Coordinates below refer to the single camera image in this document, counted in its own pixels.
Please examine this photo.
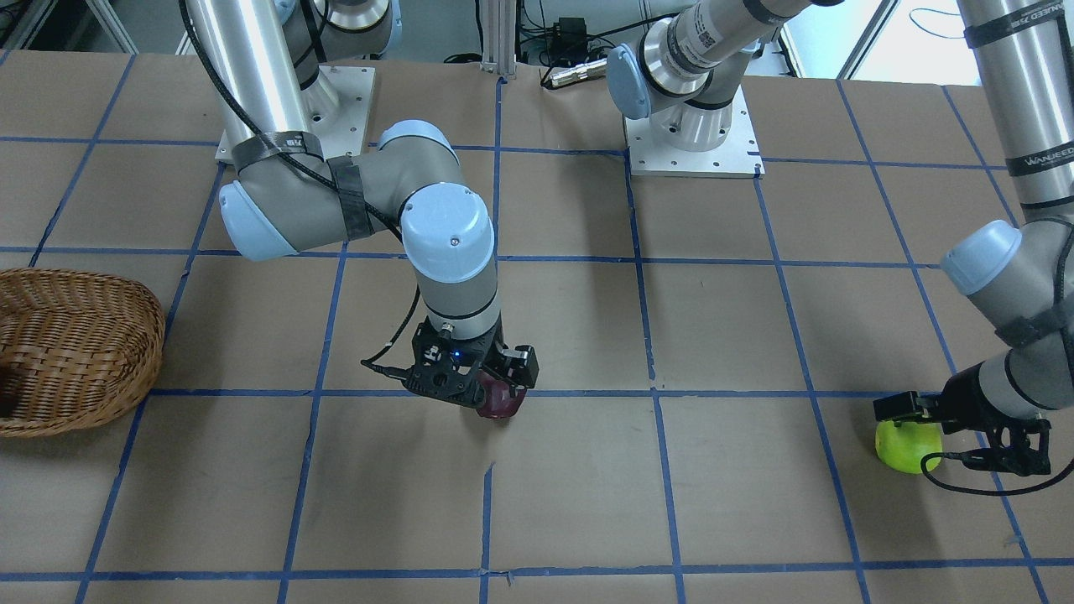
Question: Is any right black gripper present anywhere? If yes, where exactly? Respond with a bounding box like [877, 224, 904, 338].
[403, 320, 540, 409]

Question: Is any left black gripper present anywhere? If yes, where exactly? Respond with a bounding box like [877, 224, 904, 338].
[872, 366, 1051, 477]

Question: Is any dark red apple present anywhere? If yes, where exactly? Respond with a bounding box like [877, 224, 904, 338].
[477, 373, 529, 419]

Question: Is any green apple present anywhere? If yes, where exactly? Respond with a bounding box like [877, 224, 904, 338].
[874, 420, 943, 475]

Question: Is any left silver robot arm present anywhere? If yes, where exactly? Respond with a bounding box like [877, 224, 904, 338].
[607, 1, 1071, 486]

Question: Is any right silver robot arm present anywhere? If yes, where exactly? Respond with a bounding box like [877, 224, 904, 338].
[178, 1, 540, 419]

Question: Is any wicker basket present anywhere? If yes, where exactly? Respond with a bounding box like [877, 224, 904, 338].
[1, 268, 166, 437]

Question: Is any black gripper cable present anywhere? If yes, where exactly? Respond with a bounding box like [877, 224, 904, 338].
[920, 450, 1041, 497]

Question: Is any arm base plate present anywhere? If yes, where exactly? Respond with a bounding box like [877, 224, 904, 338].
[215, 64, 377, 166]
[623, 88, 766, 179]

